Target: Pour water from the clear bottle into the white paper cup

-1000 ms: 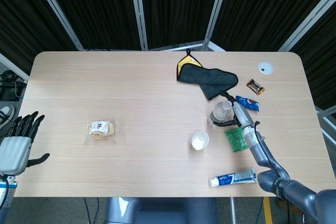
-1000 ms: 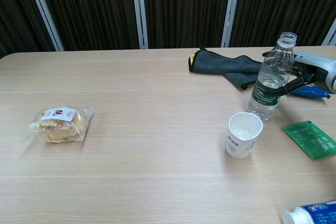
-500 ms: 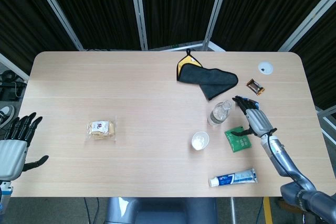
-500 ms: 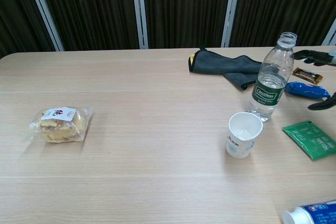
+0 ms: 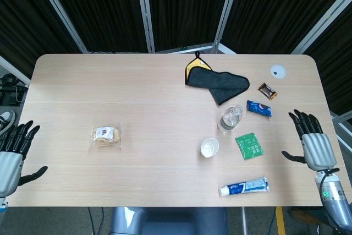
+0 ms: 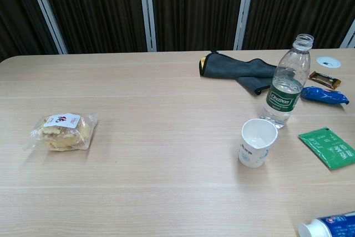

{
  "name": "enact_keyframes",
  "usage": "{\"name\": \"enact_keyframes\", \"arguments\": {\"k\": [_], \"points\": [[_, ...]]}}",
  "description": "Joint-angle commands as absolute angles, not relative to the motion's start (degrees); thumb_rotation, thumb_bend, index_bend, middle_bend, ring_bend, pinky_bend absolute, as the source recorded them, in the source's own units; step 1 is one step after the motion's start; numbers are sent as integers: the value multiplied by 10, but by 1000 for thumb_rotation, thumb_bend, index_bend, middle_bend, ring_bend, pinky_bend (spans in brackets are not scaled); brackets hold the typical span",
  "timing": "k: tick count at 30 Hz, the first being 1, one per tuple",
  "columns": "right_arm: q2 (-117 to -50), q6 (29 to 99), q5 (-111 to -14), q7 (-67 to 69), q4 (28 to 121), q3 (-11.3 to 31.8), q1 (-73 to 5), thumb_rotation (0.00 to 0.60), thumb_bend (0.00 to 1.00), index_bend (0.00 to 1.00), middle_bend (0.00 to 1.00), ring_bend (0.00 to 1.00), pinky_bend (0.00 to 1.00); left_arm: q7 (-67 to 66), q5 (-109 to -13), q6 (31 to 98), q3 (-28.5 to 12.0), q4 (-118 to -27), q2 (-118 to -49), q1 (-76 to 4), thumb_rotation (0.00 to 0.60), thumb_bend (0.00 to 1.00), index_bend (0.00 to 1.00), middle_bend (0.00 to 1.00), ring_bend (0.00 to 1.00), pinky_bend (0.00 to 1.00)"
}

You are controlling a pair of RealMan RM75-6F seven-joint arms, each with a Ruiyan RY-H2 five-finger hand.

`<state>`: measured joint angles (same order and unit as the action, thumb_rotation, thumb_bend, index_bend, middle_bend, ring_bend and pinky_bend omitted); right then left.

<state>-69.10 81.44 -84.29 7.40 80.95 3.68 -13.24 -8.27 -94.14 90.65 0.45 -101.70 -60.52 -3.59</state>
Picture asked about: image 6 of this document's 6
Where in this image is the green tea sachet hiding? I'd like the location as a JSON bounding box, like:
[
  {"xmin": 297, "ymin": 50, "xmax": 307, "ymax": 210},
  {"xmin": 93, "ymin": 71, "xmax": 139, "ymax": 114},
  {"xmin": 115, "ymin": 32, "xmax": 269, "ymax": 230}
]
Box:
[{"xmin": 298, "ymin": 127, "xmax": 355, "ymax": 170}]

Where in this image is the dark screen panel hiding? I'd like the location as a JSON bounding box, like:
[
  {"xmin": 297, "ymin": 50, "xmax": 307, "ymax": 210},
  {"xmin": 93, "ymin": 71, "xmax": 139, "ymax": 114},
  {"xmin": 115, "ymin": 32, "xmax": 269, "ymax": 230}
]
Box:
[
  {"xmin": 243, "ymin": 0, "xmax": 355, "ymax": 51},
  {"xmin": 0, "ymin": 0, "xmax": 59, "ymax": 62},
  {"xmin": 38, "ymin": 0, "xmax": 147, "ymax": 54},
  {"xmin": 151, "ymin": 0, "xmax": 246, "ymax": 52}
]

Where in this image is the small white paper cup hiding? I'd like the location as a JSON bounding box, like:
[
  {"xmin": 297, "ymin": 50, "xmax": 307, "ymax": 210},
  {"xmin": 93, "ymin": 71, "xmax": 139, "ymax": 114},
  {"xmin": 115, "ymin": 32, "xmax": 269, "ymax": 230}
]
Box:
[{"xmin": 238, "ymin": 118, "xmax": 278, "ymax": 168}]

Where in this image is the blue snack packet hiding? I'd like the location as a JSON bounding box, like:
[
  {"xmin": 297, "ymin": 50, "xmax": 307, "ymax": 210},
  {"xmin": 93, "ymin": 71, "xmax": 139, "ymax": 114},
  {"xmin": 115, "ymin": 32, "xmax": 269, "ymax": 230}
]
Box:
[{"xmin": 300, "ymin": 86, "xmax": 349, "ymax": 107}]

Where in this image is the pastry in clear bag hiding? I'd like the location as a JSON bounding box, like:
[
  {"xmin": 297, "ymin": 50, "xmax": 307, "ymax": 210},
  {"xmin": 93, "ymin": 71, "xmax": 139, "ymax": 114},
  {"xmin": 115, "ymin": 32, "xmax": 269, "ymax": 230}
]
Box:
[{"xmin": 26, "ymin": 112, "xmax": 99, "ymax": 152}]

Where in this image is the white screen frame post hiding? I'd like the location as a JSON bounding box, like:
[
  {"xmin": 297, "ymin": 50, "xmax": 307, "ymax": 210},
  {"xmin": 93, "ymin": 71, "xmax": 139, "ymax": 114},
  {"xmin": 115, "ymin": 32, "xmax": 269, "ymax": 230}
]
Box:
[
  {"xmin": 138, "ymin": 0, "xmax": 158, "ymax": 52},
  {"xmin": 234, "ymin": 0, "xmax": 256, "ymax": 51},
  {"xmin": 340, "ymin": 19, "xmax": 355, "ymax": 49},
  {"xmin": 26, "ymin": 0, "xmax": 68, "ymax": 54}
]

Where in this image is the transparent plastic water bottle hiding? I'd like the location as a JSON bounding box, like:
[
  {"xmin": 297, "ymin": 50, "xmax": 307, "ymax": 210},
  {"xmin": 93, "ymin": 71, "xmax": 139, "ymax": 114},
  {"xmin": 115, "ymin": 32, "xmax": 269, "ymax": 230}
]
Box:
[{"xmin": 260, "ymin": 33, "xmax": 316, "ymax": 129}]

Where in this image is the brown snack bar wrapper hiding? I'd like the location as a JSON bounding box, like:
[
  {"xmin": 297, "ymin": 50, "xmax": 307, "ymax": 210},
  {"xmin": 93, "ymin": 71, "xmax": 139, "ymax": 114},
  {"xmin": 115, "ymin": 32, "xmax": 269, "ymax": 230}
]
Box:
[{"xmin": 308, "ymin": 70, "xmax": 342, "ymax": 90}]

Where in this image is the white table cable grommet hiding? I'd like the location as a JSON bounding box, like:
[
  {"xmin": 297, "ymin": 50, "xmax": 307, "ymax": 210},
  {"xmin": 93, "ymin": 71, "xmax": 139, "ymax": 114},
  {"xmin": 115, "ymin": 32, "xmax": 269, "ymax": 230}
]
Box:
[{"xmin": 316, "ymin": 56, "xmax": 342, "ymax": 68}]

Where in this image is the blue white toothpaste tube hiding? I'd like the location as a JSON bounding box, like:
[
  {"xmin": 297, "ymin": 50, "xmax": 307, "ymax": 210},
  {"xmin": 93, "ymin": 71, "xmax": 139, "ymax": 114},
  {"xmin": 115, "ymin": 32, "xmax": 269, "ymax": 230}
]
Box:
[{"xmin": 298, "ymin": 211, "xmax": 355, "ymax": 237}]

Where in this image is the gray cloth with yellow edge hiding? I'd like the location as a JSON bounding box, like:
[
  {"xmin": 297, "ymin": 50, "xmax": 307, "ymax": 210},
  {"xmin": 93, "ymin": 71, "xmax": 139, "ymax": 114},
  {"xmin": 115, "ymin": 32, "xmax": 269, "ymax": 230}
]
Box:
[{"xmin": 199, "ymin": 49, "xmax": 278, "ymax": 95}]

